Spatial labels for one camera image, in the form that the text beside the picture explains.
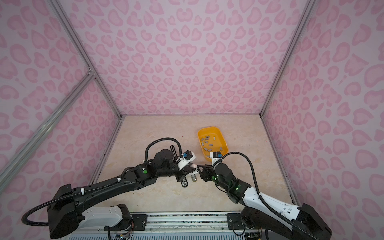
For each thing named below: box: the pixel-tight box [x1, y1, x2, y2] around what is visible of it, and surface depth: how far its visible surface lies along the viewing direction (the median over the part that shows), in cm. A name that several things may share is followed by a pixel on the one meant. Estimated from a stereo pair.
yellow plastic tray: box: [197, 126, 229, 161], surface depth 106 cm
